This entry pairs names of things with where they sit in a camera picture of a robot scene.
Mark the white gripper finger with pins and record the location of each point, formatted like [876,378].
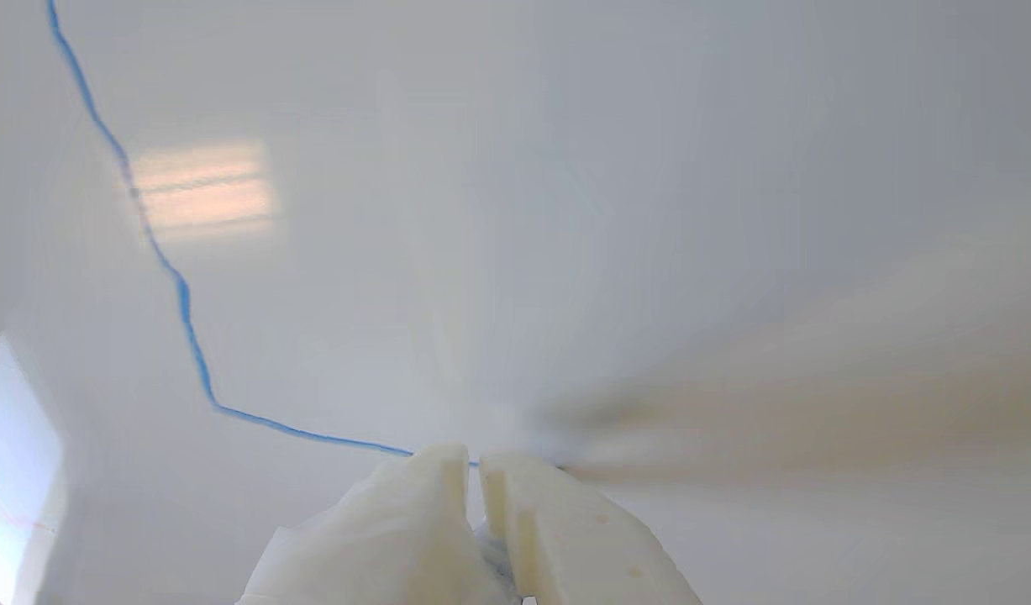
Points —
[582,546]
[381,538]

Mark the large whiteboard with metal frame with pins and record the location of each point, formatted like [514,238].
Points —
[565,210]

